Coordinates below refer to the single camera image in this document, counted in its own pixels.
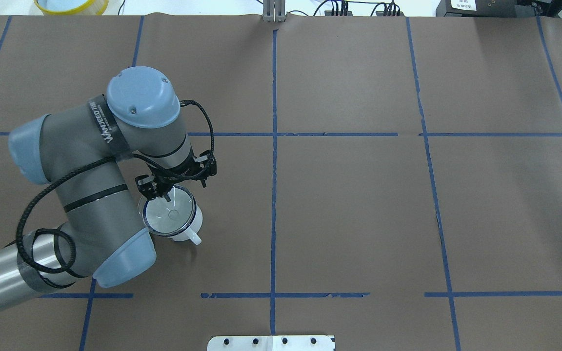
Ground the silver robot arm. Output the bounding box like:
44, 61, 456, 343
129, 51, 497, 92
0, 66, 217, 312

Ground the yellow tape roll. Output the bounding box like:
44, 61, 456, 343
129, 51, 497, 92
33, 0, 110, 16

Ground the white camera pillar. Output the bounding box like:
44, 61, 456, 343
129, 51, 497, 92
207, 335, 336, 351

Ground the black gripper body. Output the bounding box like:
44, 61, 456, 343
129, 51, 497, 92
135, 156, 201, 198

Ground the clear plastic funnel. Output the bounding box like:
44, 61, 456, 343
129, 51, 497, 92
137, 183, 198, 238

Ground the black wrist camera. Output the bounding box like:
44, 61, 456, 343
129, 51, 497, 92
196, 150, 217, 188

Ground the aluminium frame post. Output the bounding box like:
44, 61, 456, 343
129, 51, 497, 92
260, 0, 287, 22

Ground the black computer box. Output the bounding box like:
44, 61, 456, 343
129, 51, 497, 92
435, 0, 537, 18

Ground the white enamel cup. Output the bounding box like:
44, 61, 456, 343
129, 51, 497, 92
142, 185, 203, 246

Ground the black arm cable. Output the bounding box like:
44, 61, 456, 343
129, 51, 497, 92
16, 100, 214, 289

